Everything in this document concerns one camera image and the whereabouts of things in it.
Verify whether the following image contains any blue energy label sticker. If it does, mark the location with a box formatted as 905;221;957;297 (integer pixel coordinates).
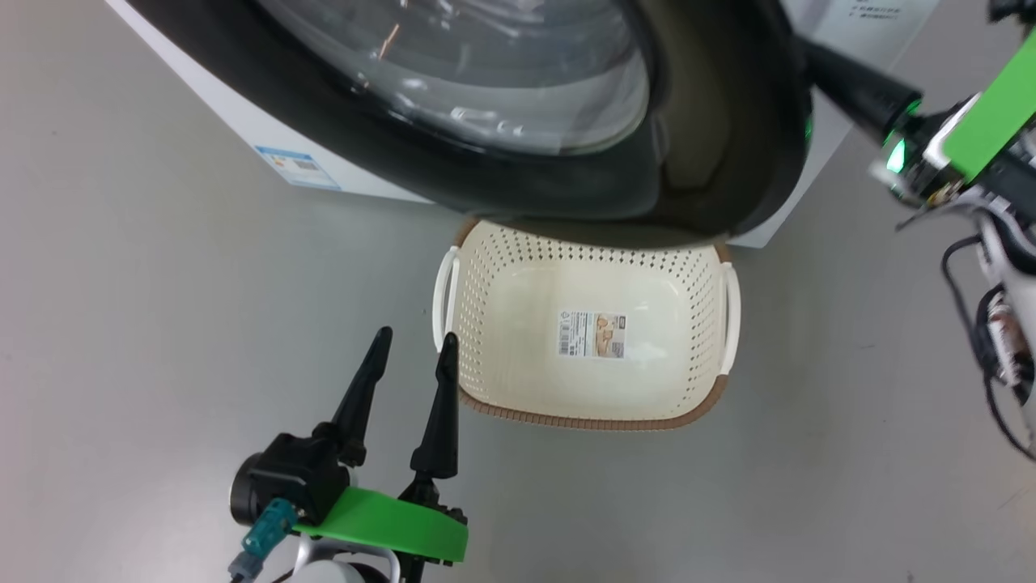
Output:
254;145;342;192

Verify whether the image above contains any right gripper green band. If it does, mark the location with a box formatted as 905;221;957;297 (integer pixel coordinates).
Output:
796;31;1036;223

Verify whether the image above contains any white front-load washing machine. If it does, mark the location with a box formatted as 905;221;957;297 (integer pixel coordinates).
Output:
105;0;944;249

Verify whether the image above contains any printed paper basket label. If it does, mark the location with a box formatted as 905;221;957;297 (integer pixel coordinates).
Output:
557;310;627;360

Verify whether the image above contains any dark round glass washer door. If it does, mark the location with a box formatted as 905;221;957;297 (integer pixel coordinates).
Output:
125;0;814;249

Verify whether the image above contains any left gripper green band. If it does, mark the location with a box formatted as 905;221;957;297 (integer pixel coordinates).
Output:
230;326;469;564

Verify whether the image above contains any cream perforated laundry basket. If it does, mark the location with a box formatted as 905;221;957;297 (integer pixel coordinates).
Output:
431;219;741;432

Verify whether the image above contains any cable with teal connector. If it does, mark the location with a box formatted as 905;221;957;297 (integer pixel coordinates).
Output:
228;497;299;583

